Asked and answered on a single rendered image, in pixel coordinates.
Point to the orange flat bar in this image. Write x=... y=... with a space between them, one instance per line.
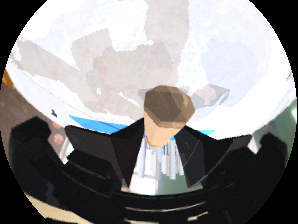
x=8 y=79

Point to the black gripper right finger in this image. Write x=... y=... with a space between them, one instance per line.
x=200 y=154

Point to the blue taped strip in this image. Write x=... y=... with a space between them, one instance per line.
x=110 y=128

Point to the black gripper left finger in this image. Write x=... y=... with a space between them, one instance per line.
x=121 y=148

